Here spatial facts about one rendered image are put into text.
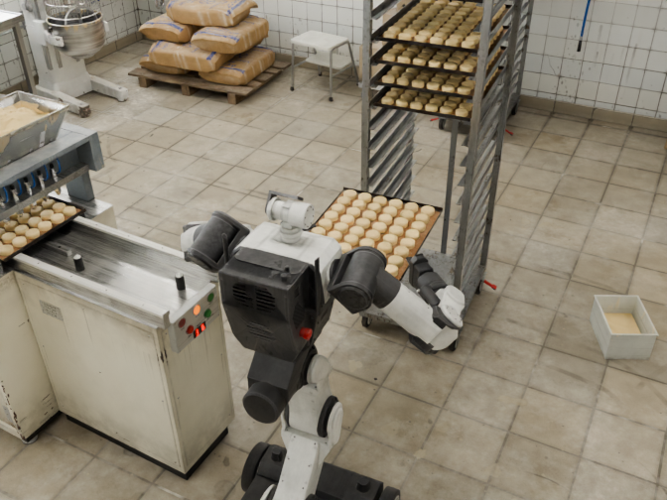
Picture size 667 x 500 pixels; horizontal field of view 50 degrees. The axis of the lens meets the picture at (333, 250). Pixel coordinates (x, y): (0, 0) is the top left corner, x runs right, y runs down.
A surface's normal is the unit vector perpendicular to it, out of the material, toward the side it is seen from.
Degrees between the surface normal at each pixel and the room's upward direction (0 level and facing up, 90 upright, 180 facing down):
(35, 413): 90
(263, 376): 44
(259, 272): 1
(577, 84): 90
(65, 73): 90
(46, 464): 0
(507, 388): 0
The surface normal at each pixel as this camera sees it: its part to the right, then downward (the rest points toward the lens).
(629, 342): -0.04, 0.57
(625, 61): -0.46, 0.51
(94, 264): -0.01, -0.82
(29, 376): 0.87, 0.27
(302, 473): -0.30, -0.17
